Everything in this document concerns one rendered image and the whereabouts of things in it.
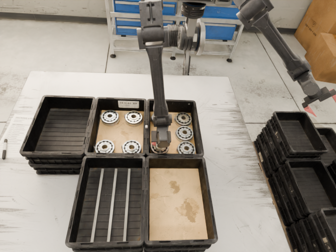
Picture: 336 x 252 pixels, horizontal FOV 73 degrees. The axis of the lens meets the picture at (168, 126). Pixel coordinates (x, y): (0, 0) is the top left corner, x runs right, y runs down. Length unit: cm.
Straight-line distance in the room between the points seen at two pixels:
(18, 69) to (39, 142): 206
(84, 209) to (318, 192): 166
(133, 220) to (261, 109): 223
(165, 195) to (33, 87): 128
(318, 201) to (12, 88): 316
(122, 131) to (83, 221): 52
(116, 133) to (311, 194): 149
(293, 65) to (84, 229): 114
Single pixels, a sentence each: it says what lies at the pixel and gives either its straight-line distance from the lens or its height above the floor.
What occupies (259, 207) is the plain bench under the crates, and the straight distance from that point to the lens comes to 143.
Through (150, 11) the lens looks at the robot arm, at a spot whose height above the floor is 155.
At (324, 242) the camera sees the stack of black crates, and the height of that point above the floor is 50.
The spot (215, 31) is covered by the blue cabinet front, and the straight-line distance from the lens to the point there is 324.
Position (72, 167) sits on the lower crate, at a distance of 131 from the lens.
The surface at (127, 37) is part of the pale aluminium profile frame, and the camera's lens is 315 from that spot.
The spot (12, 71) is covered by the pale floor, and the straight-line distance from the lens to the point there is 339.
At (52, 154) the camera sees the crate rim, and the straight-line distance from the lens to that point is 122.
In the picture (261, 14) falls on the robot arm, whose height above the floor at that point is 156.
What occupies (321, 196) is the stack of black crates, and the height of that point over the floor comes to 38.
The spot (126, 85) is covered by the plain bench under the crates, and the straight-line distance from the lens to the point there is 182.
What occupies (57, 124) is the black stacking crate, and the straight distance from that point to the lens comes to 147.
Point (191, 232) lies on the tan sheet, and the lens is 113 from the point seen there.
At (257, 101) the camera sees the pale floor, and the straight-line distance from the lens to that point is 306.
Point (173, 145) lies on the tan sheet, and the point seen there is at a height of 83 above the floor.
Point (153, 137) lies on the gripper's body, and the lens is 116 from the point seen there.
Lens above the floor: 191
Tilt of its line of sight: 51 degrees down
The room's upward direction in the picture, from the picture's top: 9 degrees clockwise
